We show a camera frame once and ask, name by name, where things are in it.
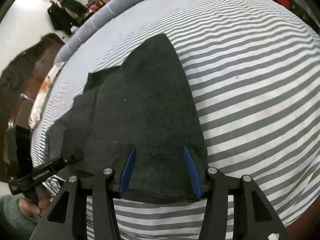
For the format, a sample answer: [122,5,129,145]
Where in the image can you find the red box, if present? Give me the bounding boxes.
[274,0,291,10]

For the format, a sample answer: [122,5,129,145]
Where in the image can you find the grey rolled duvet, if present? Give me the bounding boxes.
[54,0,144,63]

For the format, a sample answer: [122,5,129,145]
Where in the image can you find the floral pillow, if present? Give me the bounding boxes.
[28,62,65,130]

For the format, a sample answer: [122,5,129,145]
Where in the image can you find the dark grey denim pants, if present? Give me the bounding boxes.
[46,34,207,204]

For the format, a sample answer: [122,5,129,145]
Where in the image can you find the wooden headboard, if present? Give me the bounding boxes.
[1,33,65,183]

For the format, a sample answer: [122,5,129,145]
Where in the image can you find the grey white striped bed sheet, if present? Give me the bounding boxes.
[31,0,319,239]

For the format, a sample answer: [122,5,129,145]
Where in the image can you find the green sleeve forearm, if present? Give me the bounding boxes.
[1,195,37,239]

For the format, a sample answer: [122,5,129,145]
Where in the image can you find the black bag on floor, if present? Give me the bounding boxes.
[47,0,88,36]

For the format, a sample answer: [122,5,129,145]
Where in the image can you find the left hand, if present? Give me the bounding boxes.
[18,186,52,217]

